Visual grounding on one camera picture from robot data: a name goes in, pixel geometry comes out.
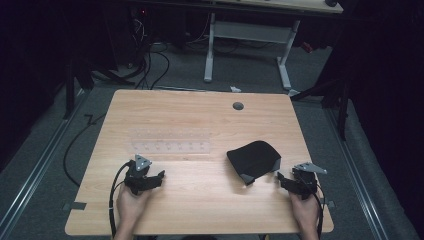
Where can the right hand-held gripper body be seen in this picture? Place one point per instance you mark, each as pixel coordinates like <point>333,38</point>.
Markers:
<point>304,182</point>

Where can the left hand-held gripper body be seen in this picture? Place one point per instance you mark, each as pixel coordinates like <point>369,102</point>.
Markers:
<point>137,176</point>

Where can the person's right hand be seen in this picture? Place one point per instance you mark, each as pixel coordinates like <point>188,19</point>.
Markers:
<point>304,210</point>

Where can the person's left hand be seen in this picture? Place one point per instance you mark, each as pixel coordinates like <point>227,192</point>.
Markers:
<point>130,206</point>

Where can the clear plastic strip with holes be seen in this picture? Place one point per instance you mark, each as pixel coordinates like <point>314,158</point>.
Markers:
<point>170,146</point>

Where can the grey floor tape piece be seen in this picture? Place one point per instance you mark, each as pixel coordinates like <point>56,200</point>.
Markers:
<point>330,204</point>
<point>74,206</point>

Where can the black cloth pouch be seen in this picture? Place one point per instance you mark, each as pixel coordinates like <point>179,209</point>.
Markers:
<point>253,160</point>

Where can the black metal stand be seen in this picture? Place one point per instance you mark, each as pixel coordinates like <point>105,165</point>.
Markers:
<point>335,100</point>
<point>70,90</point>

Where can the white paper scrap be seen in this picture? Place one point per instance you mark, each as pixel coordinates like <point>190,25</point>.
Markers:
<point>235,89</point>

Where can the red object under desk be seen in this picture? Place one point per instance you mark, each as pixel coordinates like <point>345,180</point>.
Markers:
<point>307,47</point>

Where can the desk with white legs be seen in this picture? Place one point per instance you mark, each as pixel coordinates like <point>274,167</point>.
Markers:
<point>253,31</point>

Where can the metal floor rail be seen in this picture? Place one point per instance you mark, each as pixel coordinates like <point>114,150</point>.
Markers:
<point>358,176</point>
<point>35,165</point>

